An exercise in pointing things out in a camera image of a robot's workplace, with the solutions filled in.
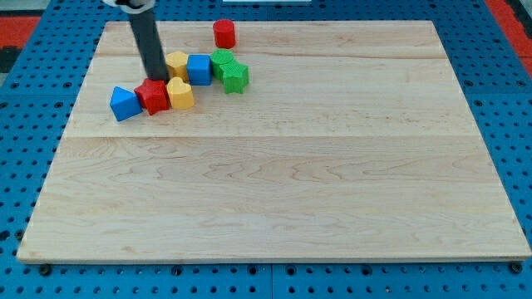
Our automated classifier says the green star block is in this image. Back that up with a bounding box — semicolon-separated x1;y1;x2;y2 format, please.
220;61;249;94

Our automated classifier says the light wooden board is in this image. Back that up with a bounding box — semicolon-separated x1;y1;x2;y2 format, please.
17;21;531;264

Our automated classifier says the yellow heart block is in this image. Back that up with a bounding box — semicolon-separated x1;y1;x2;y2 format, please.
166;77;195;110

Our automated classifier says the green cylinder block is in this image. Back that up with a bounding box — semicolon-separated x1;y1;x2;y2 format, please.
209;48;234;80

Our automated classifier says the blue cube block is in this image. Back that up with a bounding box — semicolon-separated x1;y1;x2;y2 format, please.
186;54;212;86

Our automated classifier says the yellow hexagon block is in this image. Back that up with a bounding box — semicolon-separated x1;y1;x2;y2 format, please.
165;51;190;83

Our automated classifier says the red star block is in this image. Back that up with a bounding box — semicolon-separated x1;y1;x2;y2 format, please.
134;78;170;115

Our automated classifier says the red cylinder block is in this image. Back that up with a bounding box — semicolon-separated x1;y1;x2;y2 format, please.
213;19;236;49

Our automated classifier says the blue triangle block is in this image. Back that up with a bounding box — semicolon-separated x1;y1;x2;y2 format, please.
110;86;142;121

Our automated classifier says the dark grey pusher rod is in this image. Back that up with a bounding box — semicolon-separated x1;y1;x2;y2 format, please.
128;8;170;82

